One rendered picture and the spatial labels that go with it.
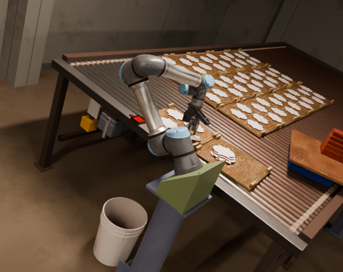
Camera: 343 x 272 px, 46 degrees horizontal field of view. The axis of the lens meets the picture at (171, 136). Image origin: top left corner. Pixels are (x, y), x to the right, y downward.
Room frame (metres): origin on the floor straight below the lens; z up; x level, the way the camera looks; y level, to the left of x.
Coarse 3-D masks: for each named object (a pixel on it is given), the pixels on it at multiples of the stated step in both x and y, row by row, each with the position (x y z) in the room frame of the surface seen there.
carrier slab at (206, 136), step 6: (168, 108) 2.53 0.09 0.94; (174, 108) 2.57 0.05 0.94; (162, 114) 2.41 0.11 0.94; (174, 120) 2.40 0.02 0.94; (180, 126) 2.35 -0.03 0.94; (192, 132) 2.33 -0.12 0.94; (204, 132) 2.40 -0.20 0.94; (210, 132) 2.43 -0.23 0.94; (204, 138) 2.32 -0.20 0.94; (210, 138) 2.35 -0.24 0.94; (198, 144) 2.21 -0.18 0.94; (204, 144) 2.26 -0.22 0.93
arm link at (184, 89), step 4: (180, 84) 2.20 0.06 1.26; (184, 84) 2.18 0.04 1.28; (180, 88) 2.19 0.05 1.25; (184, 88) 2.17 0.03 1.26; (188, 88) 2.17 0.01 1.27; (192, 88) 2.16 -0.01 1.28; (180, 92) 2.18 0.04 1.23; (184, 92) 2.17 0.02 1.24; (188, 92) 2.18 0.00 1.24; (192, 92) 2.18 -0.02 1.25; (196, 92) 2.17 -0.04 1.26
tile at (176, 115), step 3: (168, 111) 2.47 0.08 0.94; (171, 111) 2.49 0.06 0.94; (174, 111) 2.51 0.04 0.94; (177, 111) 2.53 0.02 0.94; (168, 114) 2.43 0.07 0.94; (171, 114) 2.45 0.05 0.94; (174, 114) 2.47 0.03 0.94; (177, 114) 2.48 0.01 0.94; (180, 114) 2.50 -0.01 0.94; (183, 114) 2.52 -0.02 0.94; (174, 117) 2.43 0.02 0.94; (177, 117) 2.44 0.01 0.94; (180, 117) 2.46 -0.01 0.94; (180, 120) 2.43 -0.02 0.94
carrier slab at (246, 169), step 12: (216, 144) 2.30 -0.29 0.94; (228, 144) 2.37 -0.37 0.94; (204, 156) 2.10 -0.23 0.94; (240, 156) 2.27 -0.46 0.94; (228, 168) 2.07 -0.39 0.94; (240, 168) 2.12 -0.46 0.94; (252, 168) 2.18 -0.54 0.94; (264, 168) 2.24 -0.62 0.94; (240, 180) 1.99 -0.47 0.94; (252, 180) 2.04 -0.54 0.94
